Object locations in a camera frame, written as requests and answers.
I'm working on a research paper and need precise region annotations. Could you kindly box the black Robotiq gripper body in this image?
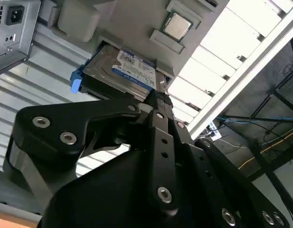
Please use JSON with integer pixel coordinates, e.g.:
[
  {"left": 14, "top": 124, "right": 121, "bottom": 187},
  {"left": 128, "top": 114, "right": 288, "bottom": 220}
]
[{"left": 39, "top": 151, "right": 223, "bottom": 228}]

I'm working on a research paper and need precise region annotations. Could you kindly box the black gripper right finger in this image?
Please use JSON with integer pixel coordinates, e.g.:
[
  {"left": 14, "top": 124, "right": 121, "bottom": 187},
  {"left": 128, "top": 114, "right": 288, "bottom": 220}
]
[{"left": 166, "top": 95, "right": 293, "bottom": 228}]

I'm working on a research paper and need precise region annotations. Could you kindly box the hard disk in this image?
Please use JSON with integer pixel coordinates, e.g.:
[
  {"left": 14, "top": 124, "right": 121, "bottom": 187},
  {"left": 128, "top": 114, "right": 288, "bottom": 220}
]
[{"left": 69, "top": 45, "right": 159, "bottom": 103}]

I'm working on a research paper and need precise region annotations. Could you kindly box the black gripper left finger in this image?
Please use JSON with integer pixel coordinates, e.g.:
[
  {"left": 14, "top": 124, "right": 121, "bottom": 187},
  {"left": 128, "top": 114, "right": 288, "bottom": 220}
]
[{"left": 13, "top": 90, "right": 180, "bottom": 216}]

